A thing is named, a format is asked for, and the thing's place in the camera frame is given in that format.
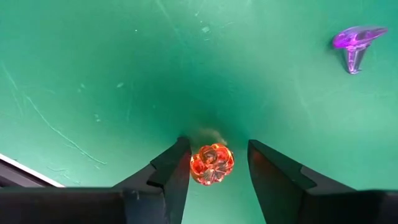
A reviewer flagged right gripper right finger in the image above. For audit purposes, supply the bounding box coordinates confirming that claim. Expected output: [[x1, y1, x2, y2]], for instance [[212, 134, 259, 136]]
[[247, 139, 355, 224]]

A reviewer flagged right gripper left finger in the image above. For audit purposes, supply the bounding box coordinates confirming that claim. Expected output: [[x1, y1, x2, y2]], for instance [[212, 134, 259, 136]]
[[111, 136, 192, 224]]

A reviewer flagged orange translucent pumpkin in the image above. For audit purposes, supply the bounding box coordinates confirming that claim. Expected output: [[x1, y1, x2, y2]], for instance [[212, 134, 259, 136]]
[[189, 142, 236, 187]]

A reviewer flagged purple translucent witch hat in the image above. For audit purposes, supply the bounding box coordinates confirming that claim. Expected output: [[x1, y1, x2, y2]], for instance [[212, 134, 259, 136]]
[[331, 25, 389, 75]]

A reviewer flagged black table frame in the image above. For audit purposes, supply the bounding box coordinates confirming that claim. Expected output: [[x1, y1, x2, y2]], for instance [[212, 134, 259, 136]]
[[0, 152, 65, 189]]

